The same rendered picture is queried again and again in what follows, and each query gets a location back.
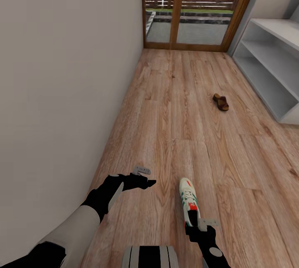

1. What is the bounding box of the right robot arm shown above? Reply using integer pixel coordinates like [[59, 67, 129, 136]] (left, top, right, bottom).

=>
[[185, 218, 231, 268]]

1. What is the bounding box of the sandal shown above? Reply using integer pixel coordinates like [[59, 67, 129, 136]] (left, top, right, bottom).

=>
[[213, 93, 229, 112]]

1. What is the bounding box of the gym shoe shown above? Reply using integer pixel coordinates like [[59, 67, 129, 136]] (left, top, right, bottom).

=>
[[179, 178, 201, 227]]

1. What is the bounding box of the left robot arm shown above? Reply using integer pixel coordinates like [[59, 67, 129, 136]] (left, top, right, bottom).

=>
[[0, 165, 156, 268]]

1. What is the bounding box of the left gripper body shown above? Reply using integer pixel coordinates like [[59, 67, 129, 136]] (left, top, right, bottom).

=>
[[128, 172, 148, 190]]

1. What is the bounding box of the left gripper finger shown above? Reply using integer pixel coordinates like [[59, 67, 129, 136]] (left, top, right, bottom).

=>
[[147, 180, 156, 188]]

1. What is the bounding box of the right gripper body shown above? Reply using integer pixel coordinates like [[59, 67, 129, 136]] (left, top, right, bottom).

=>
[[189, 226, 216, 246]]

